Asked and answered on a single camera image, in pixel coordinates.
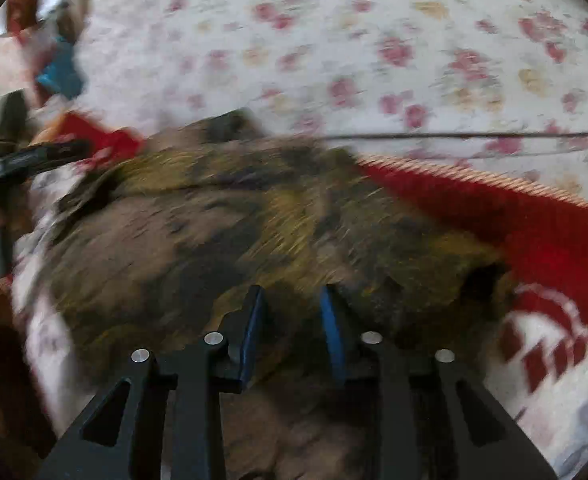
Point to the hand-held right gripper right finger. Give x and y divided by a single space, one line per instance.
332 332

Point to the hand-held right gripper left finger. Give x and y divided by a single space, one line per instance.
252 332

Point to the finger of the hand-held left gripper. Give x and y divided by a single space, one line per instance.
44 157

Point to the brown yellow floral garment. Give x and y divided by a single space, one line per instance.
224 220

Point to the red hanging cloth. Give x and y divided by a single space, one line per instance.
21 5

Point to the red white floral blanket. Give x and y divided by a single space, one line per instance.
549 240

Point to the white floral pillow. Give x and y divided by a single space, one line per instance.
324 35

